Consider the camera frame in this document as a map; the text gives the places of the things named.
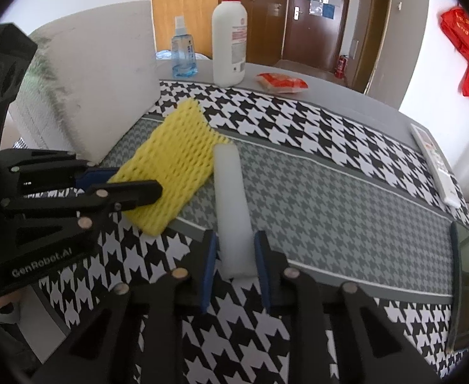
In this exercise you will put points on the person left hand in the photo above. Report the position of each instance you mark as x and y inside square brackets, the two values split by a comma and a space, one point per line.
[9, 304]

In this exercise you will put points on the red snack packet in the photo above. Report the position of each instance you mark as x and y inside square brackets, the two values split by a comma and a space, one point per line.
[281, 84]

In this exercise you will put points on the white remote control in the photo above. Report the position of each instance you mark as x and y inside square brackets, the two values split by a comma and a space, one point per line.
[436, 166]

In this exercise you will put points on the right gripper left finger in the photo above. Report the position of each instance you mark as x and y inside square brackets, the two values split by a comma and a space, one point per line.
[103, 347]

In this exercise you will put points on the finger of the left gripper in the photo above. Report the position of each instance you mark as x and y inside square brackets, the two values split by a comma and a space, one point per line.
[108, 197]
[86, 171]

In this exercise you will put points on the houndstooth table cloth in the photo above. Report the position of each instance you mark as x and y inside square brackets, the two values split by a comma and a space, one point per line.
[341, 200]

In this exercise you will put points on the blue spray bottle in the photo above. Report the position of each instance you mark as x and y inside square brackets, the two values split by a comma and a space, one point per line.
[182, 51]

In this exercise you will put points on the white pump lotion bottle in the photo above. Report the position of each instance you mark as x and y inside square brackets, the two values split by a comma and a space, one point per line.
[229, 38]

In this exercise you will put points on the white foam stick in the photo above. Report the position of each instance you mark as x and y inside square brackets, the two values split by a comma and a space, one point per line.
[234, 226]

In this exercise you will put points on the red fire extinguisher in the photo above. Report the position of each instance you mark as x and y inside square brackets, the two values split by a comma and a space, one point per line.
[341, 67]

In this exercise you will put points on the side door frame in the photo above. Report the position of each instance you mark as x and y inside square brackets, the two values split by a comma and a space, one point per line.
[371, 27]

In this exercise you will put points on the red hanging bags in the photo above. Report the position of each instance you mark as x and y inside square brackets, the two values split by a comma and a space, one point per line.
[454, 23]

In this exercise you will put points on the dark brown entrance door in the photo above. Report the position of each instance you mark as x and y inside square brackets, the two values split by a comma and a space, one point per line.
[314, 32]

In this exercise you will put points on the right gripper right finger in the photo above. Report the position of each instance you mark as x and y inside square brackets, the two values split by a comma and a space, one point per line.
[369, 347]

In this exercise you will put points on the yellow foam net sleeve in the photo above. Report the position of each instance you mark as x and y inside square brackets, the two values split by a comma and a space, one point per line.
[179, 155]

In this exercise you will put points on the black smartphone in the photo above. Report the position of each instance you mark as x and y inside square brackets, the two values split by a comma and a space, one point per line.
[458, 337]

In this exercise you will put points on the white styrofoam box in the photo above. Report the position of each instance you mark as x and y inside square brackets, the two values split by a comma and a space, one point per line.
[91, 79]

